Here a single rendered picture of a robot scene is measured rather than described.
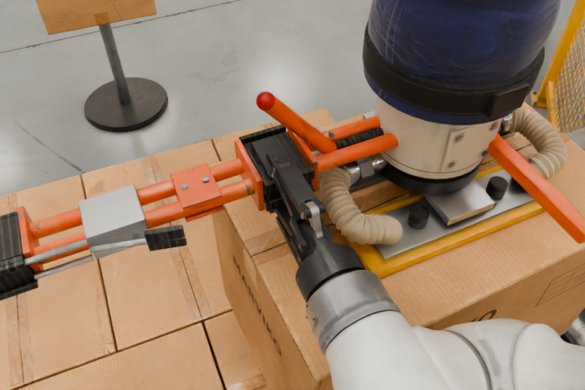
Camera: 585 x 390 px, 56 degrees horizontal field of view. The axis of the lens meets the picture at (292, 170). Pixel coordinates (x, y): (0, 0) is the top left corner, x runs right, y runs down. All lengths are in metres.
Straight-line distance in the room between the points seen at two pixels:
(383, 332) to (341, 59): 2.56
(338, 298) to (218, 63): 2.52
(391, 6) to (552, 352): 0.40
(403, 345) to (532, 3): 0.37
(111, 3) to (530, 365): 1.89
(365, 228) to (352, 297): 0.19
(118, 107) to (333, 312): 2.31
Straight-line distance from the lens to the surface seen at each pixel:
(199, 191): 0.69
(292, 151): 0.72
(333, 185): 0.76
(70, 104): 2.91
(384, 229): 0.74
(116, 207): 0.69
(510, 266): 0.84
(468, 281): 0.80
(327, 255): 0.59
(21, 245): 0.69
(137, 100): 2.78
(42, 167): 2.63
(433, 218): 0.83
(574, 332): 1.47
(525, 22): 0.64
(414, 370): 0.52
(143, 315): 1.38
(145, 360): 1.33
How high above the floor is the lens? 1.72
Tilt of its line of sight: 46 degrees down
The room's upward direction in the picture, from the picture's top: straight up
